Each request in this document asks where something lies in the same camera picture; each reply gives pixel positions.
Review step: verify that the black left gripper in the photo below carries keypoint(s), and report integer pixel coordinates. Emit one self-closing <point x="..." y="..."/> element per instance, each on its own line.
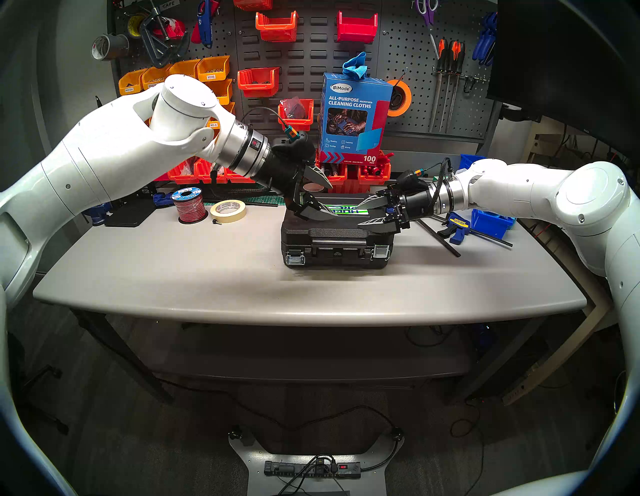
<point x="287" y="177"/>

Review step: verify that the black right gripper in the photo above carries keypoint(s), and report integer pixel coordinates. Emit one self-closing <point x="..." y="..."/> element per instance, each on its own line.
<point x="420" y="205"/>

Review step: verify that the black plastic tool box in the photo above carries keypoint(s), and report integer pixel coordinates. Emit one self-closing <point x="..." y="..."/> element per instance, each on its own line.
<point x="340" y="250"/>

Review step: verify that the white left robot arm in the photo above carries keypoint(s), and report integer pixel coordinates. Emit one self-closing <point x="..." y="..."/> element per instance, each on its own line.
<point x="100" y="150"/>

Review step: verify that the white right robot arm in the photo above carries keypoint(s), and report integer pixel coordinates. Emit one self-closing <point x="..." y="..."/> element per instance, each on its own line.
<point x="525" y="190"/>

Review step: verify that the blue cleaning cloths box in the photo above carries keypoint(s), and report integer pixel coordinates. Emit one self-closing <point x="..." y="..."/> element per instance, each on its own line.
<point x="350" y="95"/>

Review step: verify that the blue cloth in box opening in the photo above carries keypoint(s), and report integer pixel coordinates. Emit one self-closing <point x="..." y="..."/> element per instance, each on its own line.
<point x="355" y="65"/>

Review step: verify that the brown round disc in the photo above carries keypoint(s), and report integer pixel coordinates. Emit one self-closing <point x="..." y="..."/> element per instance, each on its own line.
<point x="312" y="188"/>

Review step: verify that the green cutting mat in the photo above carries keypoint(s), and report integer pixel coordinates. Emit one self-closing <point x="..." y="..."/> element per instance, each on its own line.
<point x="260" y="201"/>

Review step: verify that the blue yellow Irwin bar clamp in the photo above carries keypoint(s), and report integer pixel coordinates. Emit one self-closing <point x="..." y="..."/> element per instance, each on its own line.
<point x="457" y="230"/>

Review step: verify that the beige masking tape roll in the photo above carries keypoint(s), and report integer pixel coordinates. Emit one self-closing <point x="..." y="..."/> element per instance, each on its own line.
<point x="227" y="218"/>

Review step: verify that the large blue plastic bin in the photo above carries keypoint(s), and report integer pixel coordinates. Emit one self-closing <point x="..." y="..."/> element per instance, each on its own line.
<point x="470" y="161"/>

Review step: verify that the small blue plastic bin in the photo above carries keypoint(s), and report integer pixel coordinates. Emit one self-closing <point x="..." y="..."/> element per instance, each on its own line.
<point x="487" y="225"/>

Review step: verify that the orange tape roll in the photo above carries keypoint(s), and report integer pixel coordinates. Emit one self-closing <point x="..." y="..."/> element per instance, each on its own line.
<point x="409" y="100"/>

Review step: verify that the orange parts bin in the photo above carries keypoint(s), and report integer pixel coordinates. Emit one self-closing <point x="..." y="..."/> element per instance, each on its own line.
<point x="182" y="67"/>
<point x="213" y="67"/>
<point x="131" y="80"/>
<point x="225" y="112"/>
<point x="152" y="75"/>
<point x="222" y="90"/>

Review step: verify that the blue bench clamp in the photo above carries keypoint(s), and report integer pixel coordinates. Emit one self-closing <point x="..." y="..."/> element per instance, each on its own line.
<point x="162" y="199"/>

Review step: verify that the red bench bin white bag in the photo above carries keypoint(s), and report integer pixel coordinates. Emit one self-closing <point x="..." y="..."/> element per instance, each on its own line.
<point x="162" y="177"/>

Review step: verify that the dark round-hole pegboard panel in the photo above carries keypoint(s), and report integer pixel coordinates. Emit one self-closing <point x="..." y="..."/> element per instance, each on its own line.
<point x="400" y="50"/>
<point x="226" y="35"/>

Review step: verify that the orange black screwdriver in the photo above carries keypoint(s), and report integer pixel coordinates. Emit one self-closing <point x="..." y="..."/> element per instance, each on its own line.
<point x="461" y="52"/>
<point x="453" y="52"/>
<point x="442" y="50"/>

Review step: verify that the black metal stand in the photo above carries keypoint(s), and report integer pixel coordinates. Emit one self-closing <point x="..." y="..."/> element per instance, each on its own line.
<point x="130" y="215"/>

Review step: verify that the dark table leg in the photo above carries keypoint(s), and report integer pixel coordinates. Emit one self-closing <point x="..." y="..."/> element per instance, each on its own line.
<point x="500" y="357"/>
<point x="130" y="360"/>

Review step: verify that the blue red utility cutter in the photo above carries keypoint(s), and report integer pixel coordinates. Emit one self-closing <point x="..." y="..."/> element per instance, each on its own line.
<point x="205" y="25"/>

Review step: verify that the blue spring clamp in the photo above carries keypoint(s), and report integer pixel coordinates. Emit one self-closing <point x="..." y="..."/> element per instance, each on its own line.
<point x="487" y="30"/>

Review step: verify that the red white tape roll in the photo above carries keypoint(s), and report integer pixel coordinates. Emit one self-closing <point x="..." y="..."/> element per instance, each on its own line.
<point x="172" y="30"/>

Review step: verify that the blue bench vise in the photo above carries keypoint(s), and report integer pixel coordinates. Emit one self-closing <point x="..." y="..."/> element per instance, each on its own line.
<point x="95" y="210"/>

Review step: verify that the black C-clamp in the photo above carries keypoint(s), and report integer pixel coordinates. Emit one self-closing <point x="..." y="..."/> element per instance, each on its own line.
<point x="150" y="42"/>

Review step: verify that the black monitor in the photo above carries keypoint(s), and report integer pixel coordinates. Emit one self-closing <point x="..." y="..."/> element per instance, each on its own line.
<point x="565" y="65"/>

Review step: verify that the yellow tape roll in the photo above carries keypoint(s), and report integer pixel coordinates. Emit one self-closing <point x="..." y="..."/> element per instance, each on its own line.
<point x="129" y="29"/>

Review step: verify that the black power strip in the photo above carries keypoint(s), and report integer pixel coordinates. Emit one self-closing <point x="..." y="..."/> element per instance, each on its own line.
<point x="300" y="470"/>

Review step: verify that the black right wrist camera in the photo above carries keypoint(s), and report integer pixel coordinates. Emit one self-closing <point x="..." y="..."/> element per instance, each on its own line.
<point x="412" y="181"/>

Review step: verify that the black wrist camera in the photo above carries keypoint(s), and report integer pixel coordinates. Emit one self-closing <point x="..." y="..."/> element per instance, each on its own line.
<point x="412" y="181"/>
<point x="295" y="150"/>

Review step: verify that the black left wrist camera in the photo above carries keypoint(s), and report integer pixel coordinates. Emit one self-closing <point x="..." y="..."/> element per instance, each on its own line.
<point x="295" y="150"/>

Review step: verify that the red wall bin with bag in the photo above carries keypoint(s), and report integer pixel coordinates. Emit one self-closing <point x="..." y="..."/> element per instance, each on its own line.
<point x="295" y="120"/>

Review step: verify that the dark louvered wall panel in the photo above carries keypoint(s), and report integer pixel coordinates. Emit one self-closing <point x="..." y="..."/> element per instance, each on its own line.
<point x="315" y="55"/>

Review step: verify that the orange-red wall bin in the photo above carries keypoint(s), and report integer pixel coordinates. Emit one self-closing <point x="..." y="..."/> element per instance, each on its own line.
<point x="276" y="31"/>

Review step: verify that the grey duct tape roll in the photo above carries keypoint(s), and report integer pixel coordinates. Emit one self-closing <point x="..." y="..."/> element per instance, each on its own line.
<point x="117" y="47"/>

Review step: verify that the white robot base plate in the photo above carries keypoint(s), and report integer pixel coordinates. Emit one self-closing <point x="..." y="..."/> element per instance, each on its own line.
<point x="250" y="460"/>

